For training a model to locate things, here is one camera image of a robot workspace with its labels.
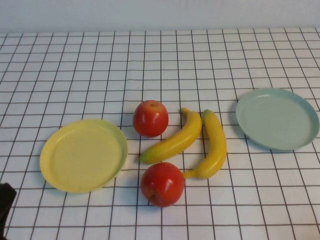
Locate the red apple without stem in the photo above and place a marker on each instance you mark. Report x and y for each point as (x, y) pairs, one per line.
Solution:
(150, 120)

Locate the yellow banana with green tip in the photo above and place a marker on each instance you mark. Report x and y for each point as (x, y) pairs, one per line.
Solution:
(175, 141)

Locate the yellow banana with long stem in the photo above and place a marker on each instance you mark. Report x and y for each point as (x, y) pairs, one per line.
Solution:
(216, 147)

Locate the red apple with stem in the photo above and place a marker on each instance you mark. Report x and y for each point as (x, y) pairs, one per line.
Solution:
(162, 185)

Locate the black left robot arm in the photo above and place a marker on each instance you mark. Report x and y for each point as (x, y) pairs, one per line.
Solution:
(6, 202)

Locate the yellow round plate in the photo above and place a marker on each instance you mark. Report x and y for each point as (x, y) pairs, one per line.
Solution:
(82, 157)

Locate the pale green round plate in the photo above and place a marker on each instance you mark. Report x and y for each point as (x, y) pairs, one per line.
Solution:
(275, 120)

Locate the white black-grid tablecloth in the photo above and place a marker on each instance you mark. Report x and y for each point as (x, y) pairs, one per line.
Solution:
(100, 75)

